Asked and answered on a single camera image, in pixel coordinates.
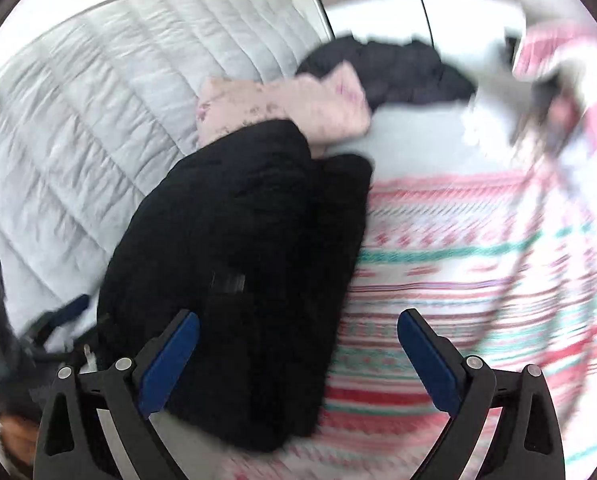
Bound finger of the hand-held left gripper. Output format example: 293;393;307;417
21;294;93;348

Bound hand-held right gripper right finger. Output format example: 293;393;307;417
397;309;566;480

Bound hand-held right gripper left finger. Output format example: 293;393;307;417
33;309;202;480

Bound black knitted cardigan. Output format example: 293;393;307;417
97;119;374;453

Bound person's left hand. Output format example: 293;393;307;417
0;410;42;468

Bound patterned striped blanket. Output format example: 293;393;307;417
218;100;597;480

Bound white quilted comforter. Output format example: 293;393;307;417
0;0;336;351

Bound pink floral folded quilt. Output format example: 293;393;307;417
196;60;371;150

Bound dark navy garment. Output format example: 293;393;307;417
296;34;476;113

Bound pink and white quilt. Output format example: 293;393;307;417
498;0;597;126

